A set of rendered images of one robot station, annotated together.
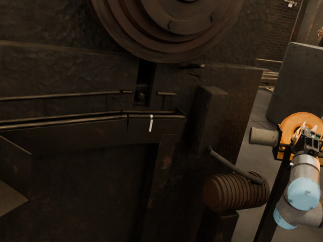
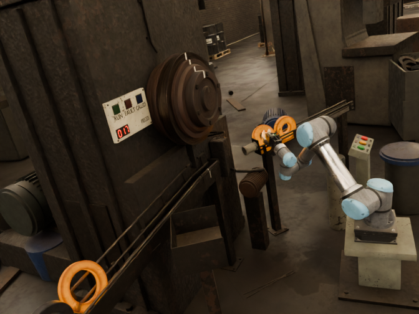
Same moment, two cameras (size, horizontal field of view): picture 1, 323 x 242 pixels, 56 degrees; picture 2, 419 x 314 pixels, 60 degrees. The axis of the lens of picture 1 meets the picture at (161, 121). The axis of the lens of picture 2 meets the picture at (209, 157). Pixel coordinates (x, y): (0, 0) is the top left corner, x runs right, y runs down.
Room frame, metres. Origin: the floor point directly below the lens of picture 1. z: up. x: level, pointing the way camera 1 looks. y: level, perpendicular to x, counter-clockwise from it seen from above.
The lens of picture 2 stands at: (-0.72, 0.96, 1.53)
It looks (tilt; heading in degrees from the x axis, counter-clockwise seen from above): 22 degrees down; 329
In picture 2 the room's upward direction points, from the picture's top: 11 degrees counter-clockwise
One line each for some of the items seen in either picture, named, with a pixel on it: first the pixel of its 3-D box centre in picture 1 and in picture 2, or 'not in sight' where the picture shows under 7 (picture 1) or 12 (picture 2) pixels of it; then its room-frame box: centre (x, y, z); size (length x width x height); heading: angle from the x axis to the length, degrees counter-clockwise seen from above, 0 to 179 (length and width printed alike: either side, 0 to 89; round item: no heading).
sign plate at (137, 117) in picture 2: not in sight; (129, 114); (0.86, 0.40, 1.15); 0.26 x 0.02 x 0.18; 117
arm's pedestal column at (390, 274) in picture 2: not in sight; (378, 258); (0.22, -0.51, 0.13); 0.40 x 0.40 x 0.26; 34
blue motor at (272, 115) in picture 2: not in sight; (275, 124); (2.29, -1.78, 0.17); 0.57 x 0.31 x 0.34; 137
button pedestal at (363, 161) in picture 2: not in sight; (363, 185); (0.56, -0.89, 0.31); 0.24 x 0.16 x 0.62; 117
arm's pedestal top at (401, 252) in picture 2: not in sight; (378, 235); (0.22, -0.51, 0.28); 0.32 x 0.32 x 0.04; 34
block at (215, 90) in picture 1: (205, 120); (221, 157); (1.04, -0.16, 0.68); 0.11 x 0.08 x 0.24; 27
